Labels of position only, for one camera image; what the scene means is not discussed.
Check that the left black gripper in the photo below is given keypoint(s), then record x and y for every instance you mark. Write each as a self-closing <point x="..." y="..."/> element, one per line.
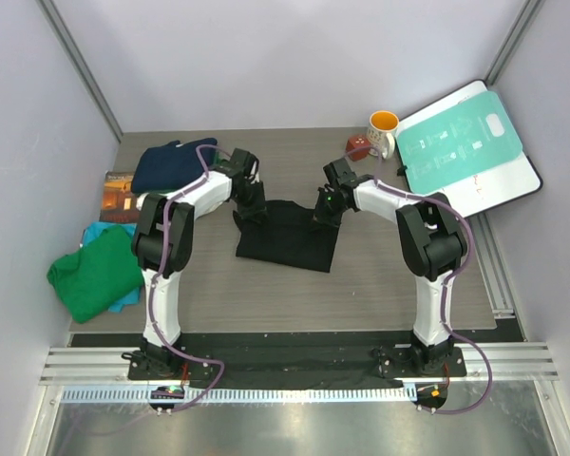
<point x="256" y="211"/>

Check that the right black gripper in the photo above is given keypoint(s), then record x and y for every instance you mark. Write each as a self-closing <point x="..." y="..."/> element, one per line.
<point x="321" y="215"/>

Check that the black t shirt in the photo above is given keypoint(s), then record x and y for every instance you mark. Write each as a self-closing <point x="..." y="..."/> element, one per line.
<point x="287" y="236"/>

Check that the white board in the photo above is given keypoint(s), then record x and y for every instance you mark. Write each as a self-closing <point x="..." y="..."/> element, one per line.
<point x="487" y="189"/>

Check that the teal folding template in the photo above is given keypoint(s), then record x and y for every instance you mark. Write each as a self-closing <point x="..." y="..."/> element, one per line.
<point x="467" y="139"/>

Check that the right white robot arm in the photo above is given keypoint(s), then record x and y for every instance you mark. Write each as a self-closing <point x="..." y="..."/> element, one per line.
<point x="433" y="242"/>

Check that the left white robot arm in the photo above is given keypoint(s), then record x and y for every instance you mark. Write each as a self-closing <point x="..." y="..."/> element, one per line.
<point x="163" y="245"/>

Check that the white folded shirt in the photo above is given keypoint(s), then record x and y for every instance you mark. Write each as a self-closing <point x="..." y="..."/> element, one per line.
<point x="203" y="202"/>

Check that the red cube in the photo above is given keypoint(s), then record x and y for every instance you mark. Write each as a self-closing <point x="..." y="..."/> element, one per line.
<point x="357" y="148"/>

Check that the white mug orange inside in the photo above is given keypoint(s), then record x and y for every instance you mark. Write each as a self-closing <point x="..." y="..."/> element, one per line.
<point x="380" y="133"/>

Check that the navy blue folded shirt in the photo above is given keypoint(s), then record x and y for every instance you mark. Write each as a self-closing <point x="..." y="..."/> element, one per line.
<point x="172" y="166"/>

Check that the brown picture book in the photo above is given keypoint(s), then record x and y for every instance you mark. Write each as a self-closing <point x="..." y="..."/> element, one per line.
<point x="119" y="204"/>

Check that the bright green crumpled shirt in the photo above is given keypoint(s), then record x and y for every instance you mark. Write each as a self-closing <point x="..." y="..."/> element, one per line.
<point x="89" y="280"/>

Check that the turquoise shirt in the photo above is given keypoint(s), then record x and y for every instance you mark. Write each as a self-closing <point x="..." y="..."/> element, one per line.
<point x="90" y="234"/>

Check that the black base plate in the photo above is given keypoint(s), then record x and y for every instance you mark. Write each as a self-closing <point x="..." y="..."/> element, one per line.
<point x="296" y="360"/>

